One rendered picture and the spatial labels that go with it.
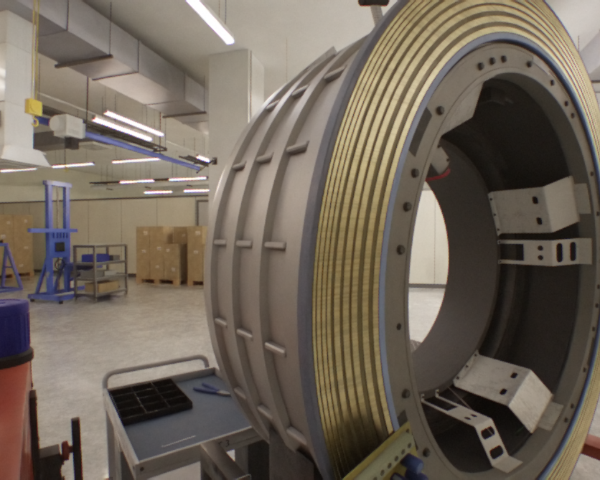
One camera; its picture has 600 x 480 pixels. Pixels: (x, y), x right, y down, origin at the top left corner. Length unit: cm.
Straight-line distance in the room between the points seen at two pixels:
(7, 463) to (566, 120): 147
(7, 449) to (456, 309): 143
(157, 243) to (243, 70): 484
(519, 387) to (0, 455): 129
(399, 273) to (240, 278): 32
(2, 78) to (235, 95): 316
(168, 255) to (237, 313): 866
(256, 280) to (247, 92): 581
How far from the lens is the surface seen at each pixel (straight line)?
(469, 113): 107
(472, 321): 158
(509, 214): 155
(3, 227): 1249
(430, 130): 74
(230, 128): 636
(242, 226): 78
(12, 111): 488
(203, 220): 1011
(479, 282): 161
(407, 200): 67
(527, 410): 141
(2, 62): 501
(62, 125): 652
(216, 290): 89
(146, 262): 980
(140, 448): 126
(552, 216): 151
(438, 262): 891
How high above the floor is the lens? 127
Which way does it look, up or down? 1 degrees down
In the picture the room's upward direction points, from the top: straight up
